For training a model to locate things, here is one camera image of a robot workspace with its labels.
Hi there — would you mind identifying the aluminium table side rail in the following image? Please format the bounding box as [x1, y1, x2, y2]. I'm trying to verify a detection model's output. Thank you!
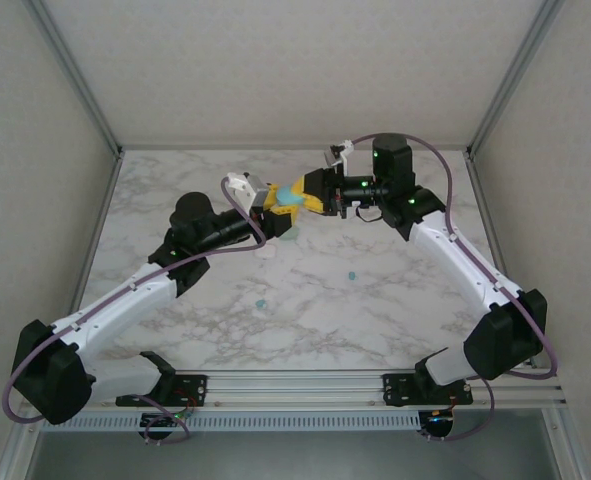
[464, 149, 539, 369]
[72, 149, 125, 311]

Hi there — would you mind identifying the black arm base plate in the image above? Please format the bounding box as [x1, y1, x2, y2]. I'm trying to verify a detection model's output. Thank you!
[115, 373, 210, 408]
[382, 372, 475, 407]

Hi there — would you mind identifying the aluminium frame post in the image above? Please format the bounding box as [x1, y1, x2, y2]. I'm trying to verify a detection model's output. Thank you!
[24, 0, 125, 157]
[466, 0, 567, 159]

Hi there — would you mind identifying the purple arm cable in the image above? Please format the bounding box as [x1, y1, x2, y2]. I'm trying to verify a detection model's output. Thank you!
[2, 177, 267, 446]
[349, 132, 560, 444]

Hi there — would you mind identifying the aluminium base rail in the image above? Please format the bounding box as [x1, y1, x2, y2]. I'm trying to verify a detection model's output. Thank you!
[22, 368, 566, 412]

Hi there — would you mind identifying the blue earbud case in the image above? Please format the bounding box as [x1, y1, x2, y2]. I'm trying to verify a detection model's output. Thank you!
[274, 184, 307, 207]

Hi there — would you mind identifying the grey slotted cable duct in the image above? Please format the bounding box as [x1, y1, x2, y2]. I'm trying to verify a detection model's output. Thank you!
[39, 411, 422, 432]

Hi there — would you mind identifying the aluminium lower frame leg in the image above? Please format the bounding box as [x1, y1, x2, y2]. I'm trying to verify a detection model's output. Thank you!
[0, 414, 44, 480]
[542, 409, 584, 480]

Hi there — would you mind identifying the aluminium table end rail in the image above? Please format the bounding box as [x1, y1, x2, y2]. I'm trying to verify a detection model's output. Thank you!
[118, 143, 472, 152]

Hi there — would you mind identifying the black controller circuit board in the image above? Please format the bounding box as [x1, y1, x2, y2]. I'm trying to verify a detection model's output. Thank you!
[418, 408, 457, 441]
[139, 410, 192, 441]

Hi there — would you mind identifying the thin black gripper wire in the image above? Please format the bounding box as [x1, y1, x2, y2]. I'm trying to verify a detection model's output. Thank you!
[354, 204, 387, 225]

